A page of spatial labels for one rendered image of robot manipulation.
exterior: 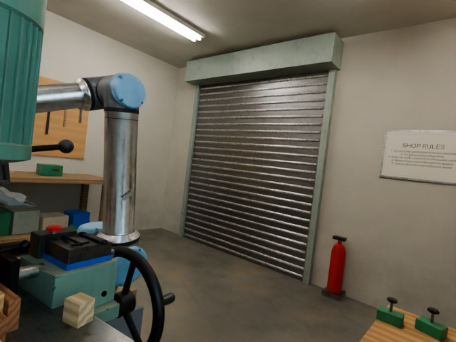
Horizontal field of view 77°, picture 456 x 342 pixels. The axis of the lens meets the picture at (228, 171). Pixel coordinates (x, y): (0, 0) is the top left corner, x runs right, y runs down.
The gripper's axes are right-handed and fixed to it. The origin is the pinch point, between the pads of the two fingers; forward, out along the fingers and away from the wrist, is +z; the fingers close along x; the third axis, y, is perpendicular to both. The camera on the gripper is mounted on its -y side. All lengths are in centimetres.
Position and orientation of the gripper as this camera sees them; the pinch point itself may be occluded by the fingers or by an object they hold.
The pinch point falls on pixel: (31, 174)
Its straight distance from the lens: 77.3
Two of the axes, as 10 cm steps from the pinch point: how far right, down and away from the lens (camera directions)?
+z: 9.9, 0.0, 1.3
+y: -1.3, -1.7, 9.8
